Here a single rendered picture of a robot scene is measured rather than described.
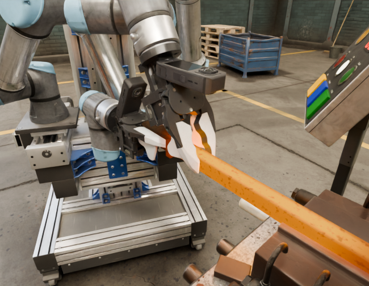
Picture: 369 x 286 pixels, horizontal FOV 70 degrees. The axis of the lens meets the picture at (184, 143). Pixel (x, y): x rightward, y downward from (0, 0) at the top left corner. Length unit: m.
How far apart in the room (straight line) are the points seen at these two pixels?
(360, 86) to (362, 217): 0.35
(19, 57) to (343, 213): 0.89
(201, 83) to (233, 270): 0.26
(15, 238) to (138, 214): 0.79
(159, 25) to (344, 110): 0.48
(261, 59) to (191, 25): 4.49
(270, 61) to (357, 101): 4.89
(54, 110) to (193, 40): 0.62
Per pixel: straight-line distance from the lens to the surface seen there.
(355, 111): 0.74
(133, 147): 0.56
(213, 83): 0.37
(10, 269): 1.80
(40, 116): 1.20
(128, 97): 0.56
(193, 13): 0.99
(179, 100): 0.42
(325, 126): 0.74
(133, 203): 1.62
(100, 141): 0.75
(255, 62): 5.40
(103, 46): 0.84
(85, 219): 1.59
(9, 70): 1.01
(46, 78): 1.17
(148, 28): 0.44
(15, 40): 0.90
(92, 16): 0.60
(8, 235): 2.00
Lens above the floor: 1.24
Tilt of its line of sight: 28 degrees down
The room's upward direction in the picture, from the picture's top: straight up
